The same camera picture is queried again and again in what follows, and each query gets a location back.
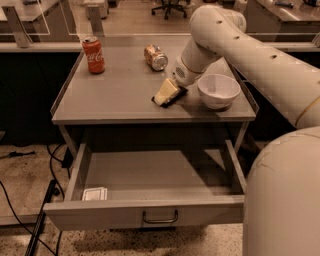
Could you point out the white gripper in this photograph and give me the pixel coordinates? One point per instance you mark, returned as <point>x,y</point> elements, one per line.
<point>182,75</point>

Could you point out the black rxbar chocolate wrapper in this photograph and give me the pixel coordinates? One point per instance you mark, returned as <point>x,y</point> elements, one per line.
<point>166,97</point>

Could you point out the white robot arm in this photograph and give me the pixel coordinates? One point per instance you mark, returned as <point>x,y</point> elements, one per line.
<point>282,195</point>

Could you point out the open grey top drawer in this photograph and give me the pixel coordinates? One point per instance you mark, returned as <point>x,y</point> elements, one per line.
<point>206,186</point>

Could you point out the tipped orange soda can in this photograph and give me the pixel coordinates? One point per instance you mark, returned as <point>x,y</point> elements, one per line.
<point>155,57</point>

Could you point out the white ceramic bowl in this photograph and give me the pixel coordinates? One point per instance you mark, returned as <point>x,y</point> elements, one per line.
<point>218,91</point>

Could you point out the grey metal cabinet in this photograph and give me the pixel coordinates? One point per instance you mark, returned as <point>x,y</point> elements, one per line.
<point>122,94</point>

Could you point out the black office chair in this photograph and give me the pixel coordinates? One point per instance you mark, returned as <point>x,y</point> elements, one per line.
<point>168,5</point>

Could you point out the red coca-cola can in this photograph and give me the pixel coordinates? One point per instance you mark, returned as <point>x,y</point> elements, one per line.
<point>93,51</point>

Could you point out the grey desk at right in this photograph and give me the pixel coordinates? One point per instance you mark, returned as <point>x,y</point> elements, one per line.
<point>282,20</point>

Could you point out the grey desk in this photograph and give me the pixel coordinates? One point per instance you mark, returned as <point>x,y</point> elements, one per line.
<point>282,20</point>
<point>43,20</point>

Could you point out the grey desk at left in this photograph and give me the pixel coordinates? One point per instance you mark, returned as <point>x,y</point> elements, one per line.
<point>43,20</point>

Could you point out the clear acrylic barrier panel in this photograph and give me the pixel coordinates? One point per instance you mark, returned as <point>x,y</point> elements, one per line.
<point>134,17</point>

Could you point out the black bar on floor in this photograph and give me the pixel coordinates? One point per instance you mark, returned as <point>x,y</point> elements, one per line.
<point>35,235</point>

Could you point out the black drawer handle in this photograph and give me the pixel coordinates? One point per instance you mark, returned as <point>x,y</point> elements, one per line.
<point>150,218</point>

